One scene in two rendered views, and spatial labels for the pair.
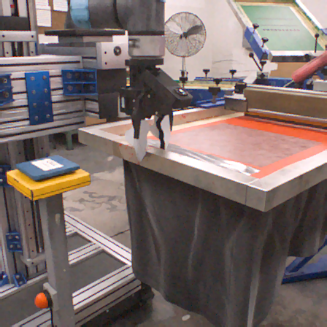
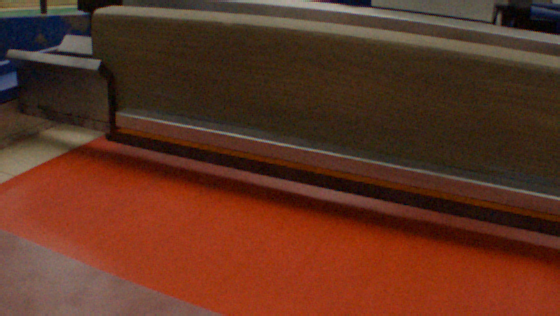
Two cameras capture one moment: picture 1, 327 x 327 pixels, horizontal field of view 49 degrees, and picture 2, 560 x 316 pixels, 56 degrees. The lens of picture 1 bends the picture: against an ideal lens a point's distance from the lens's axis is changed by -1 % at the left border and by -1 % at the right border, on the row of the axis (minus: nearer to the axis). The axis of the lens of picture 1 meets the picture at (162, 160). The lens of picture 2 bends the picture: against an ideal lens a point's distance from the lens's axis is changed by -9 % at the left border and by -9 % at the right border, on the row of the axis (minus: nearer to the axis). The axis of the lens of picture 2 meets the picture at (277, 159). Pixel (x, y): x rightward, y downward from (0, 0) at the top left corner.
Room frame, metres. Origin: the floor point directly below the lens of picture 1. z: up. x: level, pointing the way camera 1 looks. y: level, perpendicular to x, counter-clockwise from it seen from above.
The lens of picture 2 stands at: (0.88, -0.25, 1.11)
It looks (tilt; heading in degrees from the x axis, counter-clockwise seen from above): 23 degrees down; 336
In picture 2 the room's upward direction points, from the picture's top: 2 degrees clockwise
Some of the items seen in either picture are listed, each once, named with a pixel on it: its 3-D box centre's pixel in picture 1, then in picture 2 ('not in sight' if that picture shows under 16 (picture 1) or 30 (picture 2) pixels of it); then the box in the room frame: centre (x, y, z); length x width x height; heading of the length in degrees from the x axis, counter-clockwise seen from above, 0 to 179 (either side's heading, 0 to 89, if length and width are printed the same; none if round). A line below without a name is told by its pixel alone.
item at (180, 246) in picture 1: (179, 239); not in sight; (0.81, -0.04, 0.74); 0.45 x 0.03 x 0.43; 42
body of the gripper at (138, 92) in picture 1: (144, 87); not in sight; (0.77, 0.04, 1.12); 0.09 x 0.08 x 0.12; 42
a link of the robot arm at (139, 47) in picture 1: (145, 47); not in sight; (0.76, 0.03, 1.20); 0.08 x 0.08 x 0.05
